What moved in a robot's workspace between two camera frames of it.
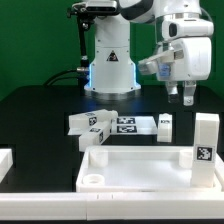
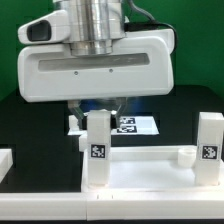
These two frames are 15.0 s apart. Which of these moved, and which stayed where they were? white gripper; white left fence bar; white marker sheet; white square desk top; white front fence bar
Moved: white gripper
Stayed: white marker sheet; white square desk top; white front fence bar; white left fence bar
